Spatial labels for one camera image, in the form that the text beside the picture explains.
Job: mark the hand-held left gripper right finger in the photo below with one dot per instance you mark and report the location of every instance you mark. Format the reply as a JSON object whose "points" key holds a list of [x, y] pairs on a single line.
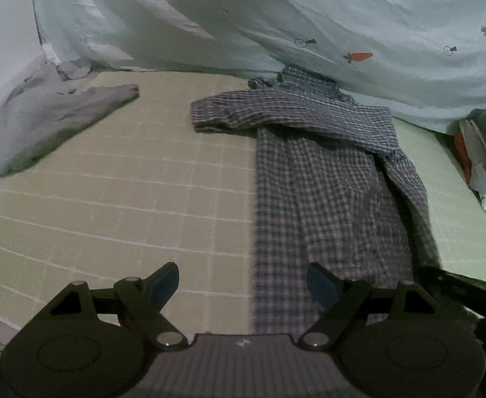
{"points": [[318, 285]]}

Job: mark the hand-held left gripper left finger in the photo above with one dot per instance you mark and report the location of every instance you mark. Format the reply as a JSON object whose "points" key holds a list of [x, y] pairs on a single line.
{"points": [[165, 286]]}

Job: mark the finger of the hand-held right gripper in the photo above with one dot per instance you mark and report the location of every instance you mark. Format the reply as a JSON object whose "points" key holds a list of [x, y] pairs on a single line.
{"points": [[454, 281]]}

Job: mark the blue checkered shirt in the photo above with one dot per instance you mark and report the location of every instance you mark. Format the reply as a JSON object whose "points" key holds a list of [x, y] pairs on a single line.
{"points": [[309, 195]]}

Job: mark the green grid bed mat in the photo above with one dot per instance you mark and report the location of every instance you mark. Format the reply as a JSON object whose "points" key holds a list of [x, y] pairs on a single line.
{"points": [[123, 195]]}

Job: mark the colourful cloth pile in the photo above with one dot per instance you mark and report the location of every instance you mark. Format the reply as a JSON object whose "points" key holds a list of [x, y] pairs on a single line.
{"points": [[485, 161]]}

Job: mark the grey cloth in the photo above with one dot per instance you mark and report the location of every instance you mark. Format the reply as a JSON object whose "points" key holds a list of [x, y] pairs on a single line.
{"points": [[40, 124]]}

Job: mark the carrot print light quilt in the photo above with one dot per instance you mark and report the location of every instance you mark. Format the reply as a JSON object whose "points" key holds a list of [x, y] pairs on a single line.
{"points": [[268, 8]]}

